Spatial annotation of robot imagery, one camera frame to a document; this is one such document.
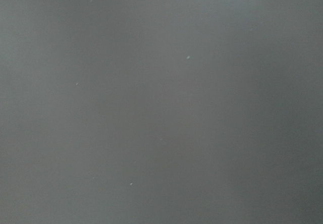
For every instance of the grey laptop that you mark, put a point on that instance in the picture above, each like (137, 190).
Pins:
(161, 111)

